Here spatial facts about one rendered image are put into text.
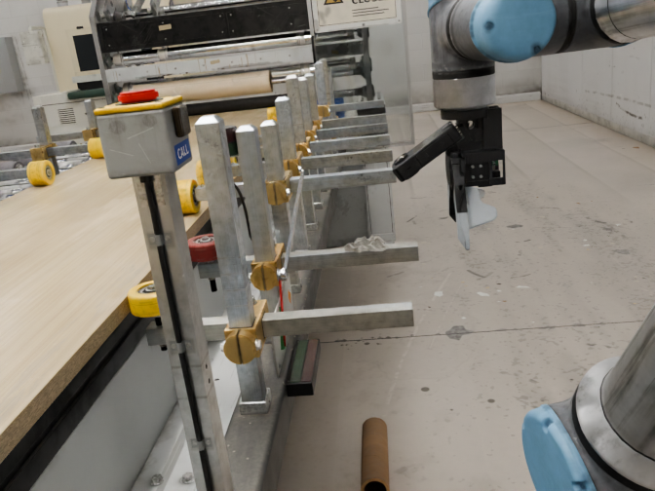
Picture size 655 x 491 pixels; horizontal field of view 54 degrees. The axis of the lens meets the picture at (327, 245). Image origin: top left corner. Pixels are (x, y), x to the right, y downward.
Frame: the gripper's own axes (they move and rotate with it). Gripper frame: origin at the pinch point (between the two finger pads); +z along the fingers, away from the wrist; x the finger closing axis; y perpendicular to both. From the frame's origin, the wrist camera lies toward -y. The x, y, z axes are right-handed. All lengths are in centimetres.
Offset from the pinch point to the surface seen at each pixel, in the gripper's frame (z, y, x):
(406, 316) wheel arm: 10.7, -8.9, -5.3
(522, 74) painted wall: 53, 193, 902
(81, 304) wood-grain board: 4, -60, -8
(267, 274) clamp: 8.4, -33.9, 12.3
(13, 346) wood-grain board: 4, -64, -21
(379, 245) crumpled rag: 6.9, -12.9, 19.1
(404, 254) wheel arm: 9.2, -8.2, 19.7
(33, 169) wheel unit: -2, -122, 96
